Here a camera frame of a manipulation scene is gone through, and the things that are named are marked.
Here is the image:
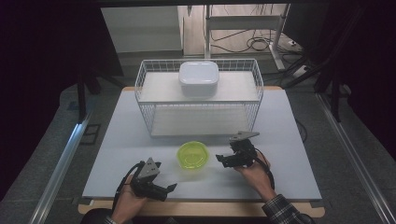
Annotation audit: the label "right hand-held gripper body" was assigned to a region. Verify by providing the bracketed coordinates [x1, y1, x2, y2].
[229, 131, 261, 169]

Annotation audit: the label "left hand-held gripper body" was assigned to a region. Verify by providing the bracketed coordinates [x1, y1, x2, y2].
[130, 156, 170, 202]

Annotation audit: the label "green translucent bowl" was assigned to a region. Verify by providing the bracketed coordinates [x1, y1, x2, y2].
[176, 140, 210, 171]

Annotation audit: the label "white wire rack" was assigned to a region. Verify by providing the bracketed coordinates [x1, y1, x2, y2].
[134, 58, 265, 138]

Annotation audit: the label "white square bowl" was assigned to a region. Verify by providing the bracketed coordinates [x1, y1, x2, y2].
[177, 60, 220, 99]

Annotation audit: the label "person's right hand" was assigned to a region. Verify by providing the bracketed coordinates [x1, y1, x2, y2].
[233, 159, 278, 203]

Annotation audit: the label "person's left hand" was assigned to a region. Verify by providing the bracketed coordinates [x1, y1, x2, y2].
[110, 175, 149, 224]

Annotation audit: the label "grey table mat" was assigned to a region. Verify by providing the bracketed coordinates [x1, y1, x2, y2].
[81, 88, 323, 202]

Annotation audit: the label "white power strip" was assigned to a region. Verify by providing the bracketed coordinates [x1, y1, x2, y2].
[291, 64, 310, 79]

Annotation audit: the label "black metal stand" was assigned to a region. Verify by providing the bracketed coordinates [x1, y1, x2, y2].
[279, 6, 368, 123]
[75, 60, 126, 123]

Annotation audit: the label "white cabinet panel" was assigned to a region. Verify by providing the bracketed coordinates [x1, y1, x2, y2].
[100, 6, 183, 54]

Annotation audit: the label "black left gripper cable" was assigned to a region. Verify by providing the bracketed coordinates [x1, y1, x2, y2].
[111, 160, 147, 213]

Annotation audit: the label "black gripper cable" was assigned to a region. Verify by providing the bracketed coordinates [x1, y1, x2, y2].
[111, 160, 147, 213]
[252, 147, 277, 191]

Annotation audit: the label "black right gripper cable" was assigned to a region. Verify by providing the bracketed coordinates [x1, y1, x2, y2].
[252, 147, 277, 191]

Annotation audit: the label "thin black cable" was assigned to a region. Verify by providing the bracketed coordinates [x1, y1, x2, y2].
[294, 117, 309, 145]

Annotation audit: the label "aluminium floor rail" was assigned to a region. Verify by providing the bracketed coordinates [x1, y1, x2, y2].
[28, 110, 95, 224]
[315, 92, 396, 224]

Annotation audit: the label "black floor cables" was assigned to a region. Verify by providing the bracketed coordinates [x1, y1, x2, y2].
[210, 28, 303, 55]

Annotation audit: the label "white metal desk frame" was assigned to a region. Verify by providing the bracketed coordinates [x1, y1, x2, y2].
[203, 3, 291, 72]

